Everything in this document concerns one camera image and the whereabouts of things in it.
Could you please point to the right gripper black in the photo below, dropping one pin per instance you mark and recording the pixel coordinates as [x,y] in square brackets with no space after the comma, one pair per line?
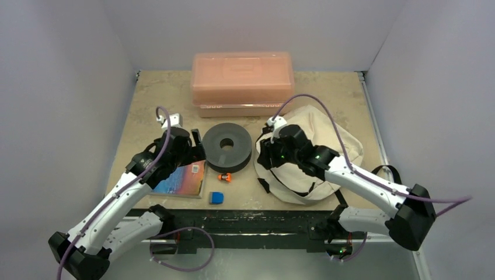
[270,155]

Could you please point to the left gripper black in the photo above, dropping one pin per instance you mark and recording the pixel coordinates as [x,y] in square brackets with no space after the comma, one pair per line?
[194,153]

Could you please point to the cream canvas backpack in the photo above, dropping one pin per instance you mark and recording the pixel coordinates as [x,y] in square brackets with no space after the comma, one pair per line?
[288,183]

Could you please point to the orange cover book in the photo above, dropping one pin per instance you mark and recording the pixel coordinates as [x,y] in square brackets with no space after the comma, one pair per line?
[185,181]

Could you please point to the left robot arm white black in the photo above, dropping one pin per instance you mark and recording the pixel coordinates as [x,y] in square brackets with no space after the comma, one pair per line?
[87,250]

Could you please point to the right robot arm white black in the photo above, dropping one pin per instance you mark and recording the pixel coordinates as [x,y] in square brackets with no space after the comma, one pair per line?
[404,214]

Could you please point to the black filament spool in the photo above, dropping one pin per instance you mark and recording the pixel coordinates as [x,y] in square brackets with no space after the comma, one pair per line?
[228,147]

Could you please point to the small orange toy car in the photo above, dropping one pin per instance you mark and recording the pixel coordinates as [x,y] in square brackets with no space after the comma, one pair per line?
[225,177]

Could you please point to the blue eraser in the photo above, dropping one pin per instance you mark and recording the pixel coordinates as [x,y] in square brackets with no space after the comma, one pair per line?
[216,198]

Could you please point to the pink translucent storage box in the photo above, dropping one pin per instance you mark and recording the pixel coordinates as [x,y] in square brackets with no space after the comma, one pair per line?
[241,84]

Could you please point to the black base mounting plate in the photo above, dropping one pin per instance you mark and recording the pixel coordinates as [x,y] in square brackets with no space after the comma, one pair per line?
[312,231]

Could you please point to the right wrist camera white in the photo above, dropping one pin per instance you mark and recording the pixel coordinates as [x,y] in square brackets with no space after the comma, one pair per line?
[276,123]

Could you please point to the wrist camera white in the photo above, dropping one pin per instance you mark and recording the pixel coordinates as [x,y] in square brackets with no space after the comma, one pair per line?
[276,123]
[174,120]

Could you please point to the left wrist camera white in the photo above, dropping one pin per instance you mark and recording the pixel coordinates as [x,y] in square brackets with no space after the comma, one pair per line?
[174,120]

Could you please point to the aluminium rail right side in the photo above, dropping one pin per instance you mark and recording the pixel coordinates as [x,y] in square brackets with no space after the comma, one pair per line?
[382,155]

